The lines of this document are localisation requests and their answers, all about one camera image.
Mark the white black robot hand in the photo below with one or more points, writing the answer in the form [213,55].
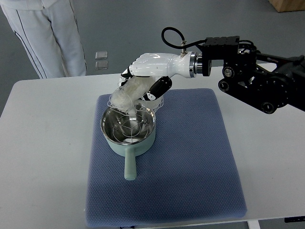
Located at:
[161,65]

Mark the white vermicelli nest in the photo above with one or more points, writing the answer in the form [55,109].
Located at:
[128,98]

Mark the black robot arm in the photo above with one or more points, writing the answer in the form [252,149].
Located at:
[265,82]

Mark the mint green steel pot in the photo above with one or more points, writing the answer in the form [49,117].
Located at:
[128,150]

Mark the upper metal floor plate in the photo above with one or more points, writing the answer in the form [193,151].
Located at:
[99,55]

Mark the metal floor plate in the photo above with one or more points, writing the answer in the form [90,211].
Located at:
[99,55]
[101,65]

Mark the lower metal floor plate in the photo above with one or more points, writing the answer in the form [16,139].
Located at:
[101,65]

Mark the blue textured mat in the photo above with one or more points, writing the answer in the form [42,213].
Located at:
[188,173]

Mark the person in white pants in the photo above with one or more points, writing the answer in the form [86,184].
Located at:
[49,33]

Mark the wooden box corner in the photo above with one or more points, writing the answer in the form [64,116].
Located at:
[288,5]

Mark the wire steamer rack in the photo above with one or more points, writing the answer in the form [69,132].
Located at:
[130,129]

